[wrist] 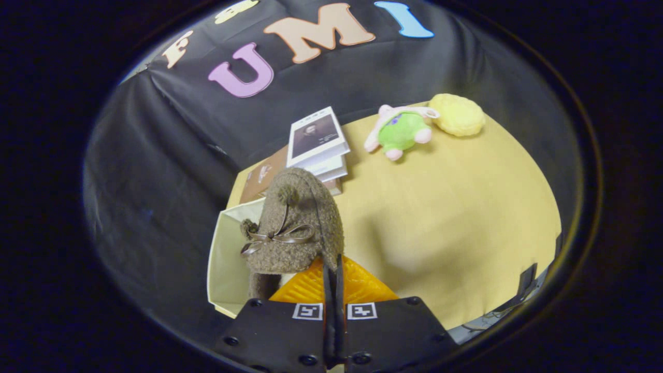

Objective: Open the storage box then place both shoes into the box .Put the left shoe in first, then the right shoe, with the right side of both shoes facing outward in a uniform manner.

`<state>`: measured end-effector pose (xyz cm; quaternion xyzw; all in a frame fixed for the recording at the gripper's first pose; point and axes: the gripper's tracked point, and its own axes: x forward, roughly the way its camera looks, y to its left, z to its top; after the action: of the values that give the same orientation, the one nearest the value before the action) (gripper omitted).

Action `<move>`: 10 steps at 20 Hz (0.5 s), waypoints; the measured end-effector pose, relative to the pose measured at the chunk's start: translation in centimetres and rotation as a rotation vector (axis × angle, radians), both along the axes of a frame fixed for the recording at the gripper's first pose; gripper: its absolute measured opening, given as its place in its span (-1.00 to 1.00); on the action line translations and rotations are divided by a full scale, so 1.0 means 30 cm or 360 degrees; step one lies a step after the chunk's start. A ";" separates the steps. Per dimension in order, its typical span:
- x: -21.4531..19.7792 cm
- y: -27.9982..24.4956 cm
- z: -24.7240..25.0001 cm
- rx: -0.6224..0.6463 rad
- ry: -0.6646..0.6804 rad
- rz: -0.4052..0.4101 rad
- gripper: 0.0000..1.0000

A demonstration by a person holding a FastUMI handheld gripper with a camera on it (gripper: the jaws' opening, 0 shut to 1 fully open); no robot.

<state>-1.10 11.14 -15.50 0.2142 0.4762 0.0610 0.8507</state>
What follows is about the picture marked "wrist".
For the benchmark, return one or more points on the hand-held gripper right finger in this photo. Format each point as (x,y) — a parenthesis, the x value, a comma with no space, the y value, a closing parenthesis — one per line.
(393,336)

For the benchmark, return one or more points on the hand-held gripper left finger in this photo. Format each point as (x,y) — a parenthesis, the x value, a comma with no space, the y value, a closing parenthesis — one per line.
(285,336)

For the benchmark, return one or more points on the grey fabric storage box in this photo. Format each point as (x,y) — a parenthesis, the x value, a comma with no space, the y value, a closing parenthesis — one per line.
(225,259)

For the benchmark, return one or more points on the brown fuzzy shoe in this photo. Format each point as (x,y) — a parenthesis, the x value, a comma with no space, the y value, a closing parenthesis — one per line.
(300,217)

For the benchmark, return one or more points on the plain white book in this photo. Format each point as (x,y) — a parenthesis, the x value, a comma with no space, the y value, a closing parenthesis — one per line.
(334,171)

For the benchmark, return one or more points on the white book with portrait cover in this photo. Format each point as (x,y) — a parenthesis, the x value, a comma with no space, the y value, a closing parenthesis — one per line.
(316,137)

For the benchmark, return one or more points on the black backdrop cloth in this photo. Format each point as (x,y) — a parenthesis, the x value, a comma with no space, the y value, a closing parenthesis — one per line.
(155,181)

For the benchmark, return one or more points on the green and pink plush toy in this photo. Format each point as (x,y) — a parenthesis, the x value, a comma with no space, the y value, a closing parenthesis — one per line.
(401,132)

